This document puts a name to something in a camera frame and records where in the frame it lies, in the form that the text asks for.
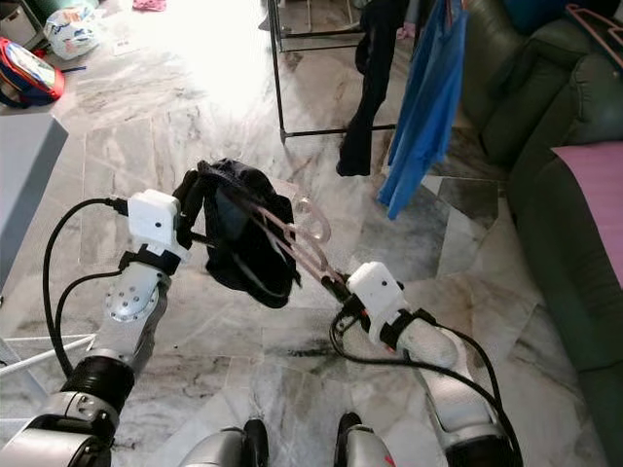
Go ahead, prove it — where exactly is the navy blue garment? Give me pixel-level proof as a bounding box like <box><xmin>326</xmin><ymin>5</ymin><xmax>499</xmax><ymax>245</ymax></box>
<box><xmin>173</xmin><ymin>159</ymin><xmax>298</xmax><ymax>310</ymax></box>
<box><xmin>336</xmin><ymin>0</ymin><xmax>410</xmax><ymax>178</ymax></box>

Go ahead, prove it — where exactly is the pink plastic hanger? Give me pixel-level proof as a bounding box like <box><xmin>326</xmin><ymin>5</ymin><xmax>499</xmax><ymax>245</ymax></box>
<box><xmin>565</xmin><ymin>3</ymin><xmax>623</xmax><ymax>45</ymax></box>
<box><xmin>238</xmin><ymin>195</ymin><xmax>351</xmax><ymax>293</ymax></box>

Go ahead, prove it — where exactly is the grey robot right leg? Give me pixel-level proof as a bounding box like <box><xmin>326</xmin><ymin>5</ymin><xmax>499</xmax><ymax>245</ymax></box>
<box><xmin>336</xmin><ymin>412</ymin><xmax>395</xmax><ymax>467</ymax></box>

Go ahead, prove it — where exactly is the grey robot leg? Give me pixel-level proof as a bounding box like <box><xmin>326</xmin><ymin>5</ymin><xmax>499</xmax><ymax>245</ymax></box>
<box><xmin>336</xmin><ymin>412</ymin><xmax>395</xmax><ymax>467</ymax></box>
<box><xmin>180</xmin><ymin>418</ymin><xmax>269</xmax><ymax>467</ymax></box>

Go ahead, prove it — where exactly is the black metal drying rack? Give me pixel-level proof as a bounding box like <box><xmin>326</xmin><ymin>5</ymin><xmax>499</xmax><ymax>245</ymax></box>
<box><xmin>268</xmin><ymin>0</ymin><xmax>424</xmax><ymax>142</ymax></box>

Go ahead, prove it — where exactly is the grey robot left leg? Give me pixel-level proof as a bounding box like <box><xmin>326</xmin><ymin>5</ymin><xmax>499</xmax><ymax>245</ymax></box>
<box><xmin>180</xmin><ymin>418</ymin><xmax>269</xmax><ymax>467</ymax></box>

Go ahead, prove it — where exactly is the bright blue garment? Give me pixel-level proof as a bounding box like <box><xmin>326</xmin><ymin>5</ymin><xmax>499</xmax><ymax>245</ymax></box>
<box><xmin>378</xmin><ymin>0</ymin><xmax>468</xmax><ymax>221</ymax></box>

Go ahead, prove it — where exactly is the red and blue backpack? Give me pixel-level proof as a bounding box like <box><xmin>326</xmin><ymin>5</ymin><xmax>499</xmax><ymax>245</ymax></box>
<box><xmin>0</xmin><ymin>37</ymin><xmax>66</xmax><ymax>106</ymax></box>

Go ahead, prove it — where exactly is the dark green sofa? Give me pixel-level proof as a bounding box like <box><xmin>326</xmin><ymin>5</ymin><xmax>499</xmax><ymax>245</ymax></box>
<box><xmin>458</xmin><ymin>0</ymin><xmax>623</xmax><ymax>429</ymax></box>

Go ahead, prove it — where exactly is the mauve cushion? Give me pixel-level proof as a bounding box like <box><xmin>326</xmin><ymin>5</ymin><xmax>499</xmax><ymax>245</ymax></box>
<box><xmin>550</xmin><ymin>141</ymin><xmax>623</xmax><ymax>264</ymax></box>

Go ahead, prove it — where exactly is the teal cushion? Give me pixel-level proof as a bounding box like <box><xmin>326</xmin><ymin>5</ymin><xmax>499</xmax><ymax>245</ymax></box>
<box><xmin>506</xmin><ymin>0</ymin><xmax>570</xmax><ymax>35</ymax></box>

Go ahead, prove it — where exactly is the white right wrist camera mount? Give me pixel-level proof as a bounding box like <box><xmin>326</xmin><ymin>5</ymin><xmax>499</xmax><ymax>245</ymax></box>
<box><xmin>346</xmin><ymin>261</ymin><xmax>408</xmax><ymax>337</ymax></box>

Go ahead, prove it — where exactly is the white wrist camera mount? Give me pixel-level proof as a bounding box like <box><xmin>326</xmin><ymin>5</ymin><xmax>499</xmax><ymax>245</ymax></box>
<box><xmin>127</xmin><ymin>190</ymin><xmax>181</xmax><ymax>256</ymax></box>
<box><xmin>346</xmin><ymin>261</ymin><xmax>408</xmax><ymax>337</ymax></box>

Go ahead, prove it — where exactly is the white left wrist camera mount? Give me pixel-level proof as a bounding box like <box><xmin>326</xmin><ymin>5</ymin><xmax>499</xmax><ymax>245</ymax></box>
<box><xmin>127</xmin><ymin>190</ymin><xmax>181</xmax><ymax>256</ymax></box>

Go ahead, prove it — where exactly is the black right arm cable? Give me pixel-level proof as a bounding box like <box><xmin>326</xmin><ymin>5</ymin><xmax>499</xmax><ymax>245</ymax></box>
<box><xmin>331</xmin><ymin>306</ymin><xmax>522</xmax><ymax>458</ymax></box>

